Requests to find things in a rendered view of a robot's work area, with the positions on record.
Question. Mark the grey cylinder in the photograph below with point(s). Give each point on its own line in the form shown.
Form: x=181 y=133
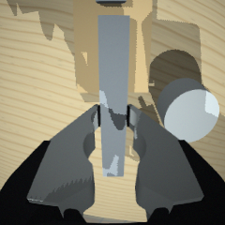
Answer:
x=187 y=109

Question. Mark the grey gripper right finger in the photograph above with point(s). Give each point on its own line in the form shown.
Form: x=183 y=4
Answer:
x=173 y=175

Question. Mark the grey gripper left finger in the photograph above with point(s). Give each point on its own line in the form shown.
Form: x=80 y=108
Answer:
x=55 y=177

